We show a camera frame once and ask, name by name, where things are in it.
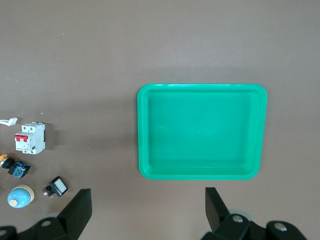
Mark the blue dome buzzer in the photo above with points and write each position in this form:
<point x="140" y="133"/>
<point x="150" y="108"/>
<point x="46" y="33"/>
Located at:
<point x="18" y="197"/>

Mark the green plastic tray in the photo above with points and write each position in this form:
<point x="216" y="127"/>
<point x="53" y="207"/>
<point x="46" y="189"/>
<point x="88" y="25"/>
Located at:
<point x="200" y="135"/>

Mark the yellow pushbutton switch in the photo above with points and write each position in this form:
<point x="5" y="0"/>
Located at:
<point x="18" y="170"/>

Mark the brown table mat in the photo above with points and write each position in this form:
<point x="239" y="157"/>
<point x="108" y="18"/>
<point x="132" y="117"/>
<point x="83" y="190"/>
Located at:
<point x="100" y="50"/>

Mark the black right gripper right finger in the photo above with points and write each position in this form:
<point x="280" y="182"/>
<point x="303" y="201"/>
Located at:
<point x="216" y="210"/>

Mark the white curved plastic clamp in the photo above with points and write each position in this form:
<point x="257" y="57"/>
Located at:
<point x="11" y="121"/>

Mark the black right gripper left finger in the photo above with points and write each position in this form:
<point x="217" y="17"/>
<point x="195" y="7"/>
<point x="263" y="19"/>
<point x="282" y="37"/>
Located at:
<point x="80" y="210"/>

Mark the black square pushbutton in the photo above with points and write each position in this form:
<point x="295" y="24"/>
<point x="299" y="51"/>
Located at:
<point x="58" y="186"/>

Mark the white circuit breaker red levers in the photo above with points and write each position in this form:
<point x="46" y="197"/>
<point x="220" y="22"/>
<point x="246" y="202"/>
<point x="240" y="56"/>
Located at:
<point x="32" y="140"/>

